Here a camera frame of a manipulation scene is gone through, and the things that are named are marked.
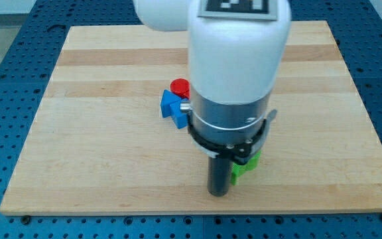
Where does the red cylinder block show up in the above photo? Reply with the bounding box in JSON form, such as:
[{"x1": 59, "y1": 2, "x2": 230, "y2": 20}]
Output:
[{"x1": 170, "y1": 78, "x2": 190, "y2": 99}]

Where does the black white fiducial marker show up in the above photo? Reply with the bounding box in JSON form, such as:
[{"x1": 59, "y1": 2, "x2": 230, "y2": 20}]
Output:
[{"x1": 198, "y1": 0, "x2": 278, "y2": 21}]

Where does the blue block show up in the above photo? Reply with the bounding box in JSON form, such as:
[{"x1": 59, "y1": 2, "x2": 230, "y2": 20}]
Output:
[{"x1": 160, "y1": 90, "x2": 188, "y2": 129}]

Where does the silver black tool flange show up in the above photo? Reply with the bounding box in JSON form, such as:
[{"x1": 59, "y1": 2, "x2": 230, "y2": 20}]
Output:
[{"x1": 187, "y1": 88, "x2": 276, "y2": 165}]

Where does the black cylindrical pointer tool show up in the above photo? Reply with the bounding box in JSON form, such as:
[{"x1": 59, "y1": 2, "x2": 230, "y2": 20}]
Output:
[{"x1": 207, "y1": 157, "x2": 233, "y2": 197}]

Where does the wooden board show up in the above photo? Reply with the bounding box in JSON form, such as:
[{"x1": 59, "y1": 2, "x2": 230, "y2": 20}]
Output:
[{"x1": 0, "y1": 21, "x2": 382, "y2": 216}]

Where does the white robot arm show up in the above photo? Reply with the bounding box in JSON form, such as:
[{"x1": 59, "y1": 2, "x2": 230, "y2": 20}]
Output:
[{"x1": 133, "y1": 0, "x2": 291, "y2": 105}]

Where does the green block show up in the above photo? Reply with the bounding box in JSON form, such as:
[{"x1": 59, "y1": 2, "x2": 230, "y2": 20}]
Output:
[{"x1": 230, "y1": 150, "x2": 262, "y2": 185}]

